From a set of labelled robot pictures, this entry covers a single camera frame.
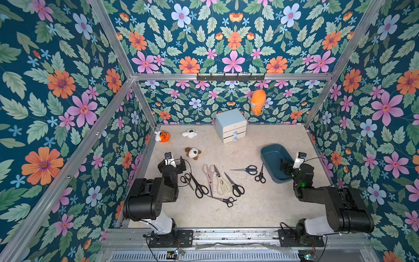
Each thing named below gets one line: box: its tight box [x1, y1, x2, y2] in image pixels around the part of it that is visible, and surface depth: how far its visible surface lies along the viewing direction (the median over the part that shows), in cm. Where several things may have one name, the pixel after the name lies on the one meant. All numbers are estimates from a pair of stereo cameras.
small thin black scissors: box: [206, 195, 238, 208], surface depth 87 cm
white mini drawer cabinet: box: [215, 108, 248, 144], surface depth 105 cm
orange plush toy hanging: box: [250, 89, 267, 117], surface depth 100 cm
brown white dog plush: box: [184, 147, 202, 161], surface depth 103 cm
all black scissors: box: [189, 172, 209, 200], surface depth 90 cm
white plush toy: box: [181, 128, 199, 139], surface depth 113 cm
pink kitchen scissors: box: [201, 163, 215, 198], surface depth 98 cm
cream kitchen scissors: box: [213, 164, 232, 196], surface depth 92 cm
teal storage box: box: [260, 143, 295, 184], surface depth 97 cm
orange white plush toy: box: [154, 130, 171, 144], surface depth 110 cm
